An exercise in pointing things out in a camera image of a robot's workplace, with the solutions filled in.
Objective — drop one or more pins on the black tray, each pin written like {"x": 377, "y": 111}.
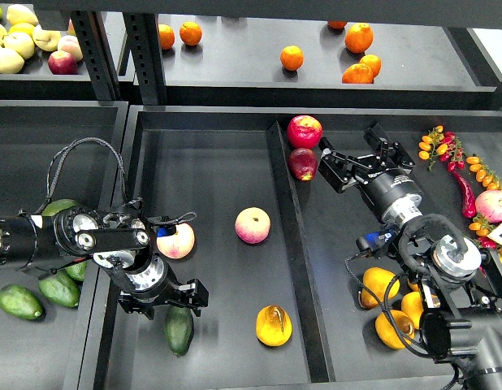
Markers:
{"x": 63, "y": 350}
{"x": 217, "y": 164}

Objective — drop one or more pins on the large orange on shelf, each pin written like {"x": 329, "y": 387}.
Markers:
{"x": 359, "y": 38}

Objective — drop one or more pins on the cherry tomato bunch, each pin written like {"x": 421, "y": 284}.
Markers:
{"x": 479, "y": 226}
{"x": 439, "y": 145}

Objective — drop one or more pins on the pale yellow apple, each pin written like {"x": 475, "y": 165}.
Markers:
{"x": 21, "y": 43}

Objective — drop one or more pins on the green avocado bottom left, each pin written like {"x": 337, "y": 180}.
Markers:
{"x": 20, "y": 302}

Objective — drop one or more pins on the dark red apple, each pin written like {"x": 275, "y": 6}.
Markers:
{"x": 303, "y": 164}

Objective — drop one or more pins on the pink apple left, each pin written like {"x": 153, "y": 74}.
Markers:
{"x": 177, "y": 245}

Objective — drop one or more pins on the green avocado top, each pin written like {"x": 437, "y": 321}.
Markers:
{"x": 57, "y": 206}

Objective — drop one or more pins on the orange on shelf front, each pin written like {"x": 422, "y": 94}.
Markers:
{"x": 358, "y": 73}

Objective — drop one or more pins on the black left tray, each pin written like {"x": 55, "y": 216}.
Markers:
{"x": 63, "y": 350}

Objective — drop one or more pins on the cherry tomato bunch upper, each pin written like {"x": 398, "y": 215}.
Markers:
{"x": 439, "y": 145}

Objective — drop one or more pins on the black upper shelf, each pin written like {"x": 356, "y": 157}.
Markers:
{"x": 237, "y": 63}

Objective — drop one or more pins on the bright red apple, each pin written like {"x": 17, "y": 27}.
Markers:
{"x": 304, "y": 131}

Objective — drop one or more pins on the red apple on shelf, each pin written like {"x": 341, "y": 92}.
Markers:
{"x": 62, "y": 63}

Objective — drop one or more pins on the pink apple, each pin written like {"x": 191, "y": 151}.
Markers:
{"x": 489, "y": 205}
{"x": 177, "y": 245}
{"x": 252, "y": 225}

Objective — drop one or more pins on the pink apple centre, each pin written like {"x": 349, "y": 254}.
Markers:
{"x": 252, "y": 225}

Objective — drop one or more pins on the pink apple right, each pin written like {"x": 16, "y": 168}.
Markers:
{"x": 489, "y": 205}

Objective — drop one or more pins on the dark green avocado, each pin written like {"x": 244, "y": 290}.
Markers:
{"x": 178, "y": 329}

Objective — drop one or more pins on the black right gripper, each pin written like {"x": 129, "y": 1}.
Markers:
{"x": 384, "y": 186}

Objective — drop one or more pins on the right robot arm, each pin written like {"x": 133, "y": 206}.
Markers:
{"x": 460, "y": 285}

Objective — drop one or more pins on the red chili pepper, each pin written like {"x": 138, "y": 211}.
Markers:
{"x": 467, "y": 196}

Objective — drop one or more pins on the yellow orange pear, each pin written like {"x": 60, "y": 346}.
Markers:
{"x": 273, "y": 326}

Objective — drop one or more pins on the cherry tomato bunch lower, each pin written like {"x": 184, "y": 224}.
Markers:
{"x": 479, "y": 226}

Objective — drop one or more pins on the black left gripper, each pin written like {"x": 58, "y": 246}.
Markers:
{"x": 155, "y": 284}

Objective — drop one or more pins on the black centre tray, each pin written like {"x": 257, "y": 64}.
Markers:
{"x": 217, "y": 164}

